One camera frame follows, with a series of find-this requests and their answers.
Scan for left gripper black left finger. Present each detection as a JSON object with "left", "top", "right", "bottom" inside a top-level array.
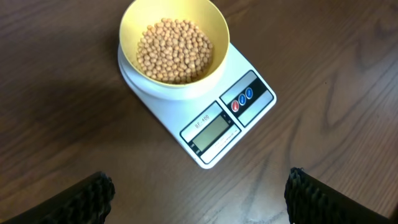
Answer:
[{"left": 3, "top": 172, "right": 116, "bottom": 224}]

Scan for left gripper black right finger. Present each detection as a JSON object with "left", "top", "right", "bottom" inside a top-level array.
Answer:
[{"left": 284, "top": 167, "right": 391, "bottom": 224}]

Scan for white digital kitchen scale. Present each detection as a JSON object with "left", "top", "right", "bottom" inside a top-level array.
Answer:
[{"left": 118, "top": 45, "right": 277, "bottom": 169}]

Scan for soybeans in bowl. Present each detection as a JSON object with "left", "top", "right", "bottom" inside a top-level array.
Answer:
[{"left": 136, "top": 18, "right": 214, "bottom": 85}]

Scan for yellow plastic bowl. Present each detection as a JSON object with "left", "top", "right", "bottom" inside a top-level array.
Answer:
[{"left": 119, "top": 0, "right": 230, "bottom": 86}]

